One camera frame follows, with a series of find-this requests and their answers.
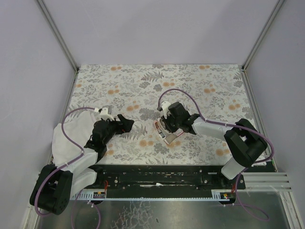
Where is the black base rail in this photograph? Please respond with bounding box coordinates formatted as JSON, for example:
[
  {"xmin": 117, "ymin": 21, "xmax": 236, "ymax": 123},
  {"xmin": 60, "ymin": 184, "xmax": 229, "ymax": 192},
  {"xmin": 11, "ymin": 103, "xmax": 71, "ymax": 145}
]
[{"xmin": 85, "ymin": 165, "xmax": 245, "ymax": 199}]

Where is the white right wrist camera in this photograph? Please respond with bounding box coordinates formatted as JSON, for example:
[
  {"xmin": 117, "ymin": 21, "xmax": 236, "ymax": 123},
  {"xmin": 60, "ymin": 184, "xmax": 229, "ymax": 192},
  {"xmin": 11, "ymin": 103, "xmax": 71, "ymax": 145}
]
[{"xmin": 157, "ymin": 101, "xmax": 171, "ymax": 113}]

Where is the pink small object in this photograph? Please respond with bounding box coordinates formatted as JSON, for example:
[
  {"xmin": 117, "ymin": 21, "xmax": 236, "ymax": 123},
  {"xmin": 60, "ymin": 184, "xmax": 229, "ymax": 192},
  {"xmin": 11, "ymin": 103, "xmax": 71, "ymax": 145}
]
[{"xmin": 154, "ymin": 121, "xmax": 166, "ymax": 139}]

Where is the floral patterned table mat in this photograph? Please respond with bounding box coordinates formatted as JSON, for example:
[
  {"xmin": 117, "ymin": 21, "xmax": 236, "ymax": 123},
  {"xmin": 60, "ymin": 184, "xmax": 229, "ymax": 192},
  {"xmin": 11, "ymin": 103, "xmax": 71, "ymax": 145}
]
[{"xmin": 69, "ymin": 64, "xmax": 254, "ymax": 165}]

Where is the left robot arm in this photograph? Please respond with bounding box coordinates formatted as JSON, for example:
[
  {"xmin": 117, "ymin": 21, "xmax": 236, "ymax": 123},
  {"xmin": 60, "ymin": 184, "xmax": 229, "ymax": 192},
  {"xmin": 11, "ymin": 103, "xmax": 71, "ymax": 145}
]
[{"xmin": 30, "ymin": 111, "xmax": 134, "ymax": 217}]

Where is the left aluminium frame post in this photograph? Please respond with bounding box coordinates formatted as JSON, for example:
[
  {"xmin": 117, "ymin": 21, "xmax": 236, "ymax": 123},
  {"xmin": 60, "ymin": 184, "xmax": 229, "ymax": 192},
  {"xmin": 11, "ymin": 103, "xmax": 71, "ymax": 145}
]
[{"xmin": 35, "ymin": 0, "xmax": 79, "ymax": 72}]

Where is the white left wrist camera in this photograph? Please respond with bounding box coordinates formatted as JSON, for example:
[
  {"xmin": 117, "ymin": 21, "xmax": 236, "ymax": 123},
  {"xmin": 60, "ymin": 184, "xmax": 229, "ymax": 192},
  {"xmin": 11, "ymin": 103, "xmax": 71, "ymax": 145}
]
[{"xmin": 94, "ymin": 106, "xmax": 114, "ymax": 121}]

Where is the white cloth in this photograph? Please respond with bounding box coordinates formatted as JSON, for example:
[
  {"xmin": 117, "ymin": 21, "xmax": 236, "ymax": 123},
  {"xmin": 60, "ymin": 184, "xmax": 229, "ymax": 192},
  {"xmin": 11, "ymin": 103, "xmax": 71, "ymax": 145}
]
[{"xmin": 52, "ymin": 110, "xmax": 96, "ymax": 167}]

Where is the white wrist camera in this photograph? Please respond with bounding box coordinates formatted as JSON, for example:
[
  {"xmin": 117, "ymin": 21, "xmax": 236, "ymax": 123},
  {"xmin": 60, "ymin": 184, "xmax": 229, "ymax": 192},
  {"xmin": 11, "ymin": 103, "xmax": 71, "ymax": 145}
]
[
  {"xmin": 94, "ymin": 106, "xmax": 114, "ymax": 121},
  {"xmin": 157, "ymin": 101, "xmax": 171, "ymax": 113}
]

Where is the aluminium frame post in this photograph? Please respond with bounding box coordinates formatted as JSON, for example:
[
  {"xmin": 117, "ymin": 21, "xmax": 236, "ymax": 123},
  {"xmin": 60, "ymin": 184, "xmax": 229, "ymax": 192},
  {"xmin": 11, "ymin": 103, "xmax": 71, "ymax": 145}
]
[
  {"xmin": 241, "ymin": 0, "xmax": 286, "ymax": 72},
  {"xmin": 35, "ymin": 0, "xmax": 79, "ymax": 72}
]

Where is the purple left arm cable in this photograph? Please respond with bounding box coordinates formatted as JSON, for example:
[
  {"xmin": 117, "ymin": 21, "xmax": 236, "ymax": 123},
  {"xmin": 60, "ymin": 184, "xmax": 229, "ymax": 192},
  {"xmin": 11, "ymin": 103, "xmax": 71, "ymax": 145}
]
[{"xmin": 35, "ymin": 106, "xmax": 103, "ymax": 229}]

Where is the white cable duct strip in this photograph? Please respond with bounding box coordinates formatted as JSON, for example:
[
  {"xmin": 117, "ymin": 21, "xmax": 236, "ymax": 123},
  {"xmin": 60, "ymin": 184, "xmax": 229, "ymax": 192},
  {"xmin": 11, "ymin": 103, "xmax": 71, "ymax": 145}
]
[{"xmin": 75, "ymin": 190, "xmax": 106, "ymax": 200}]

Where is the red white staple box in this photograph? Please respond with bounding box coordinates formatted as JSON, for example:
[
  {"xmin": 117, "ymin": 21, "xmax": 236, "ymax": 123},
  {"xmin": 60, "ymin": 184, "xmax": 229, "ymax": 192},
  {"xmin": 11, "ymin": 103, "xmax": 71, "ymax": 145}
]
[{"xmin": 164, "ymin": 129, "xmax": 184, "ymax": 145}]

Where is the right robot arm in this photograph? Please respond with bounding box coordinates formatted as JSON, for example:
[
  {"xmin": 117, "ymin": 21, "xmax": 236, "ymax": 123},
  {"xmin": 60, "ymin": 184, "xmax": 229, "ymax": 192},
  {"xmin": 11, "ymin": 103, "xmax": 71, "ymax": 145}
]
[{"xmin": 157, "ymin": 101, "xmax": 267, "ymax": 180}]

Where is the right aluminium frame post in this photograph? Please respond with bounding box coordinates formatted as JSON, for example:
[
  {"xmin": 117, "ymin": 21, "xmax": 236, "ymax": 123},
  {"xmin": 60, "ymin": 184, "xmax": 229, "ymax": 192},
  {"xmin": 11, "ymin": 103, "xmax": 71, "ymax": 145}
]
[{"xmin": 241, "ymin": 0, "xmax": 286, "ymax": 72}]

